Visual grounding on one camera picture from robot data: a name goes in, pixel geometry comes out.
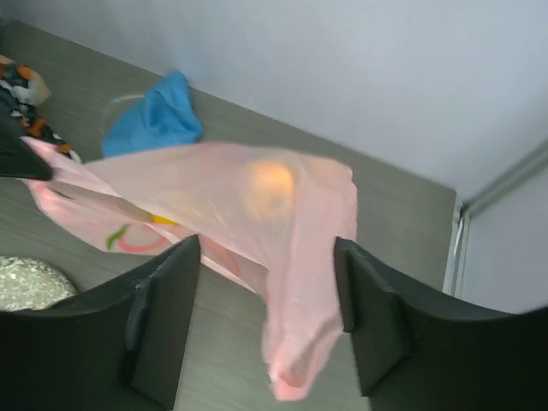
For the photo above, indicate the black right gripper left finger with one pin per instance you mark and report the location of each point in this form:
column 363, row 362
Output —
column 117, row 346

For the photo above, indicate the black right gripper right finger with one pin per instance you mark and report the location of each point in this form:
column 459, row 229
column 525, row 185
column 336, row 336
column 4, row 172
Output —
column 417, row 348

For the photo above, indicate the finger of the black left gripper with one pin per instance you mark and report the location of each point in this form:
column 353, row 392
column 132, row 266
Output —
column 18, row 159

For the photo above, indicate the yellow fake banana bunch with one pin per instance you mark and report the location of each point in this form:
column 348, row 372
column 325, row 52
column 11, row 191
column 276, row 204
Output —
column 156, row 219

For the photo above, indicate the pink plastic bag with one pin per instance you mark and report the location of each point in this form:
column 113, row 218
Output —
column 289, row 264

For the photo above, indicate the orange fake fruit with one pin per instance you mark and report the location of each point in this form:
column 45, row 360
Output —
column 267, row 190

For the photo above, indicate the black white orange patterned cloth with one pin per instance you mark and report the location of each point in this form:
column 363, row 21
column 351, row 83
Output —
column 22, row 91

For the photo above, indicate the speckled round plate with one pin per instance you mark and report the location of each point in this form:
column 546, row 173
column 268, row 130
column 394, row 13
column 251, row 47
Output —
column 31, row 284

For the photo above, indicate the blue bucket hat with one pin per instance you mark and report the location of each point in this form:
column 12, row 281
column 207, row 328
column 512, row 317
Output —
column 162, row 117

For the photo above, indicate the aluminium corner post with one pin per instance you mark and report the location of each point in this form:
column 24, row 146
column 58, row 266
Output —
column 465, row 211

